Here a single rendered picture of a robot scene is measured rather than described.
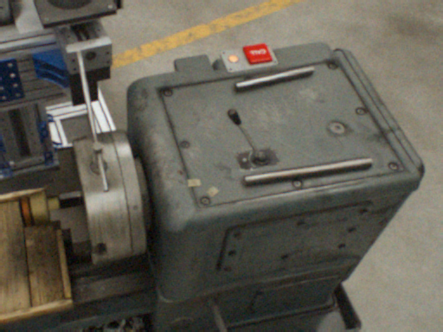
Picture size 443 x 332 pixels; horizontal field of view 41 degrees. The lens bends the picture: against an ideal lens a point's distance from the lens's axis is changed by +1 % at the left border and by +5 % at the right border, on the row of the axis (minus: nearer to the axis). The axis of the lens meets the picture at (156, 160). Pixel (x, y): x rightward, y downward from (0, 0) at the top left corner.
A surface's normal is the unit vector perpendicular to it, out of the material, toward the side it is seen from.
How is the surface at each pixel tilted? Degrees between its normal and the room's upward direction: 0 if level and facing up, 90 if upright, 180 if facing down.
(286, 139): 0
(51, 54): 0
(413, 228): 0
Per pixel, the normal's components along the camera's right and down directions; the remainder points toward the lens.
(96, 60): 0.34, 0.77
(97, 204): 0.17, 0.00
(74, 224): 0.00, -0.70
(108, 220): 0.21, 0.27
